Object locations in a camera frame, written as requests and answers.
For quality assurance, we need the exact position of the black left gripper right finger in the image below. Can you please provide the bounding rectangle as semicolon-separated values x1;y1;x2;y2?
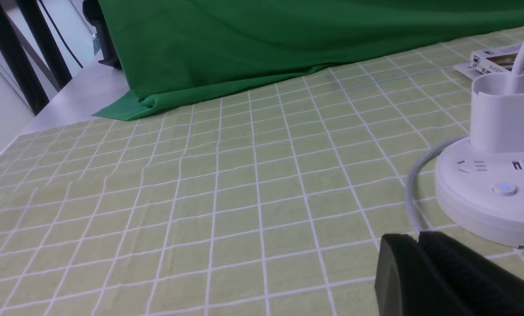
419;231;524;316

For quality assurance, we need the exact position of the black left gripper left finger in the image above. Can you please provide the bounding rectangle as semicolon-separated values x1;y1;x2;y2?
374;234;464;316

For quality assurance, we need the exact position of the white desk lamp base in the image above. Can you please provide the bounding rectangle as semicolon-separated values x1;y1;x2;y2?
435;41;524;248

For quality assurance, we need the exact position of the green checked tablecloth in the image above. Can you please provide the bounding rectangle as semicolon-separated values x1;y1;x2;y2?
0;26;524;316

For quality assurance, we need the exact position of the book with white cover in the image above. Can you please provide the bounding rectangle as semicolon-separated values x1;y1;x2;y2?
453;43;521;80

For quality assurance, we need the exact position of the green backdrop cloth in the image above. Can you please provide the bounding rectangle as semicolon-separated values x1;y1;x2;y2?
95;0;524;121

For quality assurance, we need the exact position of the black tripod stand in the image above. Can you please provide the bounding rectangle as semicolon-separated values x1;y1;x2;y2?
0;0;72;116

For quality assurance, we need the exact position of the black clamp behind cloth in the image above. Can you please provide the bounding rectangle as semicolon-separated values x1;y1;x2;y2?
82;0;122;69

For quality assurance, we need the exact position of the white lamp power cable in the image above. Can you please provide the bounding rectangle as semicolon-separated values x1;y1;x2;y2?
405;135;469;234

